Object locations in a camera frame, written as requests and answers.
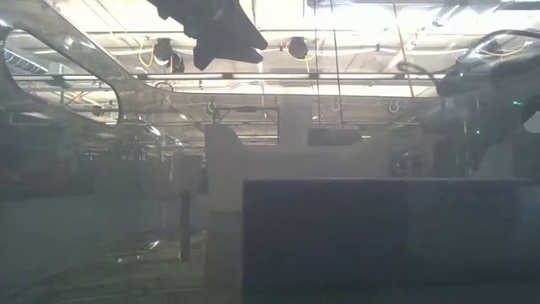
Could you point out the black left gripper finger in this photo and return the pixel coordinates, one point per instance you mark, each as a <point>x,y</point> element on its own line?
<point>249,46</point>
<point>206,55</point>

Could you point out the dark smoky plastic bin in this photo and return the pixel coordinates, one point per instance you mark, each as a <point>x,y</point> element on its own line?
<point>337,236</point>

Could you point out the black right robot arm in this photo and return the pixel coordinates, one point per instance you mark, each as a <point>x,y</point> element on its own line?
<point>506,84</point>

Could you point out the small black ceiling fixture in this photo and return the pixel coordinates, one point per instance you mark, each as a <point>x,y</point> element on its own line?
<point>178,62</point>

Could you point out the overhead light bar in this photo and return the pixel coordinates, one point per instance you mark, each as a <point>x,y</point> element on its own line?
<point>270,76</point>

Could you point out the white hanging hook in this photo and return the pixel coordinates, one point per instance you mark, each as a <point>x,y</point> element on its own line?
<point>211,106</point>
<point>393,106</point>
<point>336,104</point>

